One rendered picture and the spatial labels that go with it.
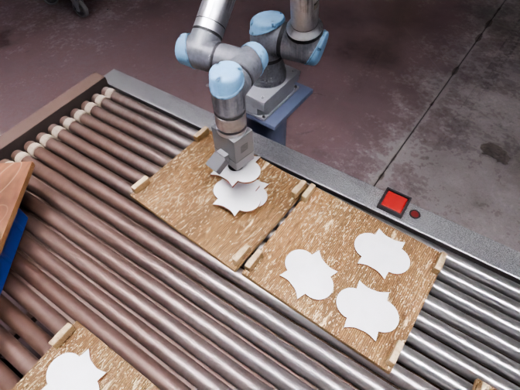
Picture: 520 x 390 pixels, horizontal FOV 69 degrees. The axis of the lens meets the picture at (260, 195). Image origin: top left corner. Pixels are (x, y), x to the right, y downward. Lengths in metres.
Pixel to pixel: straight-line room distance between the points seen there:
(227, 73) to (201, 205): 0.43
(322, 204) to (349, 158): 1.44
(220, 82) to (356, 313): 0.61
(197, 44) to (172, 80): 2.23
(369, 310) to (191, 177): 0.63
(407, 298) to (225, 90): 0.65
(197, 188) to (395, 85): 2.27
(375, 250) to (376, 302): 0.14
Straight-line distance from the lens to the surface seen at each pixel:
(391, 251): 1.06
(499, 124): 3.12
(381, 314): 0.98
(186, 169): 1.21
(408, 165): 2.59
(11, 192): 1.21
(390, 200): 1.17
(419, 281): 1.05
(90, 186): 1.29
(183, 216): 1.10
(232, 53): 0.93
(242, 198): 1.08
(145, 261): 1.08
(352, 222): 1.09
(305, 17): 1.24
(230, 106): 0.86
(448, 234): 1.18
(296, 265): 0.99
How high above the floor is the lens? 1.83
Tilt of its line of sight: 53 degrees down
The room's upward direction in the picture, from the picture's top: 2 degrees counter-clockwise
